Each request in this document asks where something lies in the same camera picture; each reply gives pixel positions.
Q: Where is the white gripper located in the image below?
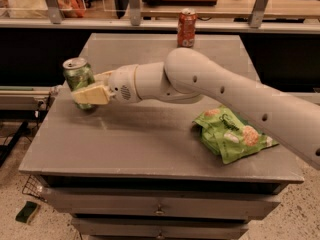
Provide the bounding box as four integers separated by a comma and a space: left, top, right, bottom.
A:
71, 64, 141, 105

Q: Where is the green soda can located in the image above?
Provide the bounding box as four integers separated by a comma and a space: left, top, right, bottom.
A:
62, 57, 98, 111

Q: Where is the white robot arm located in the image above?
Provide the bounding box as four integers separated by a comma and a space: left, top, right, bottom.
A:
71, 48, 320, 169

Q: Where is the red coke can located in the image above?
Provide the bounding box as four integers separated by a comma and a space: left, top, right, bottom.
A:
177, 8, 197, 48

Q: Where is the orange snack bag background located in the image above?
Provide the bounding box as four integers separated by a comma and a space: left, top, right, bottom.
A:
57, 0, 85, 18

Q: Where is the grey upper drawer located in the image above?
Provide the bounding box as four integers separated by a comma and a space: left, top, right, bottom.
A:
41, 188, 280, 220

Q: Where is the grey drawer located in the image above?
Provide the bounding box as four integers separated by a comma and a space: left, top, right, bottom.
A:
41, 188, 280, 220
72, 218, 248, 240

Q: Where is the green dang chips bag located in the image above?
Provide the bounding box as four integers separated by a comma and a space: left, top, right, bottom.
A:
194, 105, 278, 164

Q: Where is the green yellow sponge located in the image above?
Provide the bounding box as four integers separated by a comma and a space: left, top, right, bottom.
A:
15, 201, 40, 224

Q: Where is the grey lower drawer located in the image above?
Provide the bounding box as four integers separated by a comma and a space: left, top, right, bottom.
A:
72, 218, 248, 240

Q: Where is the metal rail shelf left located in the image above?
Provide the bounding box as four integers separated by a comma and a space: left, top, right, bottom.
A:
0, 86, 56, 110

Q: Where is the wire basket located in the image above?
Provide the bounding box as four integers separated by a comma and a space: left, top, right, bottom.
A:
22, 175, 45, 201

